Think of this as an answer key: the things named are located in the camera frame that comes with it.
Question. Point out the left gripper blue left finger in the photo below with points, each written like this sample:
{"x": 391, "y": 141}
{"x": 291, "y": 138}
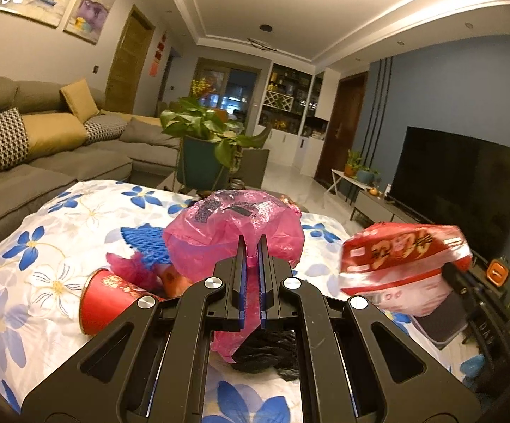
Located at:
{"x": 241, "y": 280}

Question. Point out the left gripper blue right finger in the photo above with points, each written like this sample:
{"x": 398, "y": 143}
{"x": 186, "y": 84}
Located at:
{"x": 262, "y": 259}

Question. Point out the pink plastic bag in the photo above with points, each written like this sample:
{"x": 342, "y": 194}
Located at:
{"x": 209, "y": 231}

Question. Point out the black plastic bag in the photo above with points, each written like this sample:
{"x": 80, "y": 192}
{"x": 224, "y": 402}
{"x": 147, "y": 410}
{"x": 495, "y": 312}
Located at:
{"x": 268, "y": 349}

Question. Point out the red white snack bag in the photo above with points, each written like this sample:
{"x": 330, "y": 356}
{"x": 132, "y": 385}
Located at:
{"x": 398, "y": 267}

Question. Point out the dark grey trash bin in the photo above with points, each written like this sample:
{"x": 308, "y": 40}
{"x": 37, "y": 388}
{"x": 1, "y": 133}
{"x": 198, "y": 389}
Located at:
{"x": 442, "y": 326}

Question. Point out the orange white paper cup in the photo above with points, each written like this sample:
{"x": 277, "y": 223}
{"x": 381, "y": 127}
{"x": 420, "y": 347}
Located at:
{"x": 174, "y": 284}

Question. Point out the grey dining chair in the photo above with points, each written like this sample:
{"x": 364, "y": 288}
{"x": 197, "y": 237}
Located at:
{"x": 253, "y": 160}

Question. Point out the magenta crumpled wrapper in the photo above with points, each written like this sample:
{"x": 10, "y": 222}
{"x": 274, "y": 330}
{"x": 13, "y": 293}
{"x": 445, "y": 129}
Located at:
{"x": 134, "y": 271}

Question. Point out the white side table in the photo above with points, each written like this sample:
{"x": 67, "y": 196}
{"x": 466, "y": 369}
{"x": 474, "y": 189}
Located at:
{"x": 339, "y": 176}

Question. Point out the small potted plant orange pot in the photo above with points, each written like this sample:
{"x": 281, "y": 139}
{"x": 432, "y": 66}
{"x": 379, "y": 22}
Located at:
{"x": 352, "y": 164}

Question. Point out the grey tv cabinet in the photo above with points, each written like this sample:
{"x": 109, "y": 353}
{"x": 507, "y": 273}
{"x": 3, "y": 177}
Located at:
{"x": 376, "y": 209}

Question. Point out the green potted plant teal pot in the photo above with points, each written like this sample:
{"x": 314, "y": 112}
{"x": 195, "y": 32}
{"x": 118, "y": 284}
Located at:
{"x": 210, "y": 148}

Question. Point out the small potted plant blue pot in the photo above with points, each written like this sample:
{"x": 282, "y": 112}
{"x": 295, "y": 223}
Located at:
{"x": 368, "y": 176}

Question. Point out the red paper cup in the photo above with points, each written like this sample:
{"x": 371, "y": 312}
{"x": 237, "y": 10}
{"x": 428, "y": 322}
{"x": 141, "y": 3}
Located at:
{"x": 104, "y": 297}

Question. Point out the dark wooden door right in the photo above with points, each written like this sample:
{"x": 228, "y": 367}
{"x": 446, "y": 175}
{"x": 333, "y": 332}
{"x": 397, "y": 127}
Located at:
{"x": 342, "y": 128}

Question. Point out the grey sectional sofa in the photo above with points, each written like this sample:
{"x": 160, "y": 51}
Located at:
{"x": 143, "y": 154}

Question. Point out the display cabinet with bottles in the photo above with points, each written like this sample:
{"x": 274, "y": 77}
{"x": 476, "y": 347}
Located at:
{"x": 290, "y": 102}

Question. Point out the black flat television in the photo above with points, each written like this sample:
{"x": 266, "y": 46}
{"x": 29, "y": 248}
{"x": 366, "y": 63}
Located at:
{"x": 451, "y": 179}

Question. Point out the houndstooth cushion far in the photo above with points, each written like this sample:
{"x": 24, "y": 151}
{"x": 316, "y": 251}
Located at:
{"x": 104, "y": 127}

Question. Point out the floral white blue tablecloth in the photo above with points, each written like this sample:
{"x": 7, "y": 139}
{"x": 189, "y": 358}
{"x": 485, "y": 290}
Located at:
{"x": 154, "y": 362}

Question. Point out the ceiling lamp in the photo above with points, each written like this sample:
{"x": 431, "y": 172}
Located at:
{"x": 259, "y": 44}

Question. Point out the yellow flat cushion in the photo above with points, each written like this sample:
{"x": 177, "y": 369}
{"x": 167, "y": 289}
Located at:
{"x": 52, "y": 133}

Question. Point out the yellow upright cushion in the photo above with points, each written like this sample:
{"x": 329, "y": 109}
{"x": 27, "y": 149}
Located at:
{"x": 79, "y": 100}

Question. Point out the purple landscape painting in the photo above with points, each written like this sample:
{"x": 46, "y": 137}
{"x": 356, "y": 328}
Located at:
{"x": 88, "y": 18}

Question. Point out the wooden door left wall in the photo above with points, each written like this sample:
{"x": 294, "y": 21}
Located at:
{"x": 128, "y": 61}

